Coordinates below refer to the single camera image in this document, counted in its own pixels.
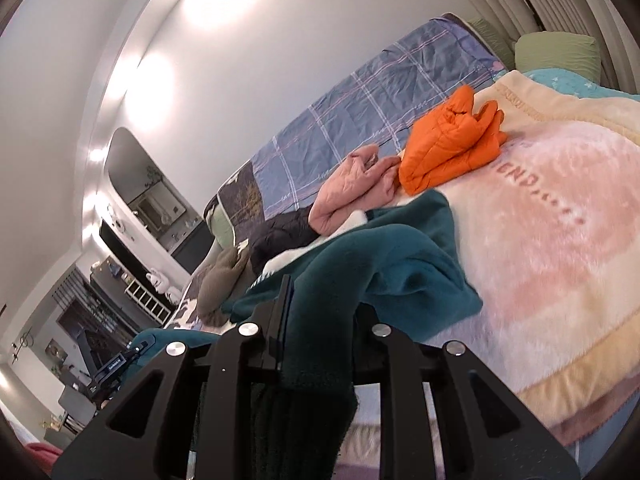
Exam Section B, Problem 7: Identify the pink cream plush blanket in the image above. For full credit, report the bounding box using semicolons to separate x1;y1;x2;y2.
345;70;640;463

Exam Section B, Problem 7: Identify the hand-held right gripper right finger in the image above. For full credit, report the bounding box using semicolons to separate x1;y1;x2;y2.
354;304;582;480

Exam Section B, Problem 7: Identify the olive brown garment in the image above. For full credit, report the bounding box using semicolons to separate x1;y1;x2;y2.
196;246;254;329

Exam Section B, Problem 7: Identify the wall mirror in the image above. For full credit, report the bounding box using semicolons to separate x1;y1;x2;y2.
129;180;187;235

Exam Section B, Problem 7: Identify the orange puffer jacket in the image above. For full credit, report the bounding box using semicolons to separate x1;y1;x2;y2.
398;85;510;197

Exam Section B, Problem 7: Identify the black puffer jacket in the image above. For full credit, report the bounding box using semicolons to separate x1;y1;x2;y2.
248;207;322;274

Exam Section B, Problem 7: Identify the light blue star sheet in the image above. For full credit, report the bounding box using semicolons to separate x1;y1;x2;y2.
525;66;640;100

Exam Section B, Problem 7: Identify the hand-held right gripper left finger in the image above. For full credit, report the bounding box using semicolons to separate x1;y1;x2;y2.
52;274;297;480

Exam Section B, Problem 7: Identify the white shelf rack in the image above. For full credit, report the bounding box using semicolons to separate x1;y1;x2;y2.
124;277;172;326

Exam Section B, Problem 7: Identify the pink garment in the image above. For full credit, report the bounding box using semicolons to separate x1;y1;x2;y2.
308;144;402;237

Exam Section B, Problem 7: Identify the dark tree print blanket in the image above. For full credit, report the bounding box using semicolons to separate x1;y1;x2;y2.
165;165;267;332

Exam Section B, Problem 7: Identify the green fleece coat cream collar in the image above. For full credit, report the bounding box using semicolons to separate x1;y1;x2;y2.
134;190;484;480

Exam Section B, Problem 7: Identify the dark sink cabinet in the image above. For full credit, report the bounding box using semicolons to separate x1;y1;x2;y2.
170;220;217;272

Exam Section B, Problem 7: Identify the white bear figurine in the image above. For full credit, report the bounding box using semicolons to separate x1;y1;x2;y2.
146;269;182;306

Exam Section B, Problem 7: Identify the blue plaid bedsheet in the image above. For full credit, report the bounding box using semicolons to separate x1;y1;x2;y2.
250;14;508;222

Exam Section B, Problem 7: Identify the green striped pillow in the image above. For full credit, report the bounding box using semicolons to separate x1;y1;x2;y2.
209;207;237;247

